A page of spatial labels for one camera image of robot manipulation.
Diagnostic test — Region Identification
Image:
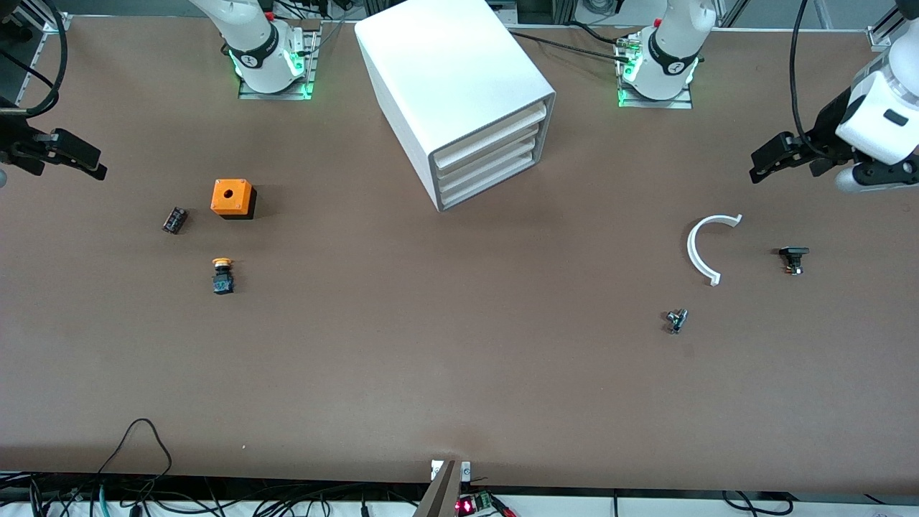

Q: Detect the white plastic drawer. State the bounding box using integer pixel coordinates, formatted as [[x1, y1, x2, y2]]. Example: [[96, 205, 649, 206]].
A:
[[438, 158, 537, 212], [437, 142, 538, 200], [434, 124, 541, 186], [431, 103, 549, 170]]

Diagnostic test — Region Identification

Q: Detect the white drawer cabinet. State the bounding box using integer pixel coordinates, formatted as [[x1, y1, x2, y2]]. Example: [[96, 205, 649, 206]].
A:
[[355, 0, 557, 213]]

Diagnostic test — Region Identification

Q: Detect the white curved plastic arc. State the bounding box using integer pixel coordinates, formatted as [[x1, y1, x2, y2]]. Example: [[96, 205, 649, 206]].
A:
[[687, 213, 743, 287]]

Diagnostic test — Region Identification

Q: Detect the circuit board with red LED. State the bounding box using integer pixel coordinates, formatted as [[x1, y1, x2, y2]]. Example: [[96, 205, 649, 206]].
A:
[[455, 491, 518, 517]]

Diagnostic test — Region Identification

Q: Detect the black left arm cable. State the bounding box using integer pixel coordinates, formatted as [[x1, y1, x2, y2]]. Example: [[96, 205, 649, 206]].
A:
[[788, 0, 826, 160]]

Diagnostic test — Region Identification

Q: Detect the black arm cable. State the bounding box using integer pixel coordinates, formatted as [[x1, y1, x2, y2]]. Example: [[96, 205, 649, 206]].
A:
[[0, 0, 70, 120], [788, 0, 826, 160]]

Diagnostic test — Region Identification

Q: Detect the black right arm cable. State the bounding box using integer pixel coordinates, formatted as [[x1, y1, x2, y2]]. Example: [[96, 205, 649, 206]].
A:
[[0, 0, 70, 120]]

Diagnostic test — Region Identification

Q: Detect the black flat-headed switch part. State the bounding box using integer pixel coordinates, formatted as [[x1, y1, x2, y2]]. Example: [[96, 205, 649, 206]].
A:
[[779, 246, 811, 276]]

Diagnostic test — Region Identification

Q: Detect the aluminium frame profile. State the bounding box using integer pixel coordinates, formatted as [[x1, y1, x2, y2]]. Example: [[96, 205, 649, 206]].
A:
[[865, 0, 919, 51], [14, 0, 73, 34]]

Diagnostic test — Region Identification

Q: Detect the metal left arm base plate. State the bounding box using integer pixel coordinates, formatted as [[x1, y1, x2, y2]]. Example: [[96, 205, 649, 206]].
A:
[[615, 34, 694, 110]]

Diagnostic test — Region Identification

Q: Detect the orange button enclosure box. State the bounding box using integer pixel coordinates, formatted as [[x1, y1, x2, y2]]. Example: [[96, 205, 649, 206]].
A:
[[210, 179, 257, 220]]

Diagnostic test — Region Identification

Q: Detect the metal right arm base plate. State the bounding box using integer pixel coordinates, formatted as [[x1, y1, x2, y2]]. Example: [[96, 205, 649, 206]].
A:
[[237, 20, 321, 101]]

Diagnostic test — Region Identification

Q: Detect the black cable behind cabinet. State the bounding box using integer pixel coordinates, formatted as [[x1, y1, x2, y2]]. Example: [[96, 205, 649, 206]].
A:
[[503, 29, 637, 62]]

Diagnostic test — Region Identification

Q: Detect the black looped table cable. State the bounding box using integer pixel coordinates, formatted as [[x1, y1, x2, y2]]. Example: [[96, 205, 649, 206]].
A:
[[97, 418, 174, 476]]

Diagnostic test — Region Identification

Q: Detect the tangled black cable bundle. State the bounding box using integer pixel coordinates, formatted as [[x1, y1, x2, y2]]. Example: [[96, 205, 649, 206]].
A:
[[0, 470, 431, 517]]

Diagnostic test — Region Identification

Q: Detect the grey metal camera post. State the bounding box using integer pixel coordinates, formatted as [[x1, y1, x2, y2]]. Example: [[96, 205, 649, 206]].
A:
[[413, 460, 461, 517]]

